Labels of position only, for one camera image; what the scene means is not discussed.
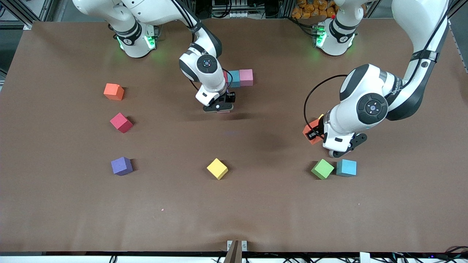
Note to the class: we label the orange foam cube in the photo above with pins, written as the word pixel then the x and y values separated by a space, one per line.
pixel 113 92
pixel 310 124

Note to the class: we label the blue foam cube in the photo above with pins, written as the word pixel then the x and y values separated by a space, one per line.
pixel 234 79
pixel 346 168

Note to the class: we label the red foam cube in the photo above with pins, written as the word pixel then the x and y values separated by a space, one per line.
pixel 225 76
pixel 121 122

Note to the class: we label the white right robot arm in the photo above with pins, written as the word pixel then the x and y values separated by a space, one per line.
pixel 193 62

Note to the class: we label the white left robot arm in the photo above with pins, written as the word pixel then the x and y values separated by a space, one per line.
pixel 406 102

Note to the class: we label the green foam cube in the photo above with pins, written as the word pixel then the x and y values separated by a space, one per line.
pixel 322 169

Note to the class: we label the brown paper table cover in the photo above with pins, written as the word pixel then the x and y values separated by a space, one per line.
pixel 234 208

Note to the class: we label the purple foam cube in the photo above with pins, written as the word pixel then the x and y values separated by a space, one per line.
pixel 121 166

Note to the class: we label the orange snack bag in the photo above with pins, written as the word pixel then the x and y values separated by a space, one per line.
pixel 310 11

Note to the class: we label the brown wooden strip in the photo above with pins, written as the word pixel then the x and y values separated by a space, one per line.
pixel 232 254

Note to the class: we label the metal clamp bracket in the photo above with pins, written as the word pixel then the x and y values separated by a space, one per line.
pixel 244 245

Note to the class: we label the aluminium frame profile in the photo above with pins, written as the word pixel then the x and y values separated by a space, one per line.
pixel 459 7
pixel 22 11

